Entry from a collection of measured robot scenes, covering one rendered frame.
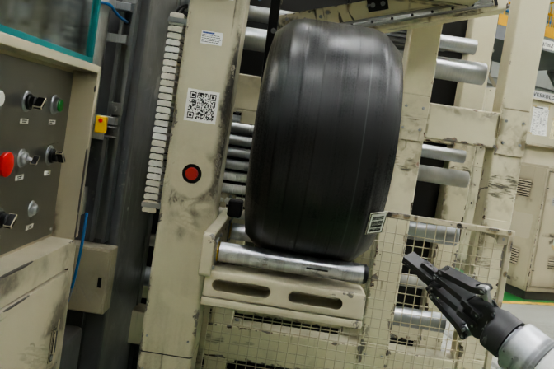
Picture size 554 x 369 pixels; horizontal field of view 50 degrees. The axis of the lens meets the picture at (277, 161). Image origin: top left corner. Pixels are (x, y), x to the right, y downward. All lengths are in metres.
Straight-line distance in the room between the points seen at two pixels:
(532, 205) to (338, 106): 4.86
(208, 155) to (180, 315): 0.39
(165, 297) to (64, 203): 0.34
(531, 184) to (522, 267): 0.77
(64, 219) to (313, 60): 0.62
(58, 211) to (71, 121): 0.19
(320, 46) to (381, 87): 0.16
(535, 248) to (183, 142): 4.84
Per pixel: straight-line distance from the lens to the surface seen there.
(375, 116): 1.20
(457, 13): 1.88
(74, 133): 1.30
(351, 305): 1.34
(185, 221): 1.42
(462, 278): 1.11
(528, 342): 1.06
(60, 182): 1.31
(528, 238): 5.97
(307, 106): 1.18
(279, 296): 1.33
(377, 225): 1.27
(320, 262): 1.34
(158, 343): 1.50
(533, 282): 6.02
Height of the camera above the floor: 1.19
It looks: 3 degrees down
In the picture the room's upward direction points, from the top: 9 degrees clockwise
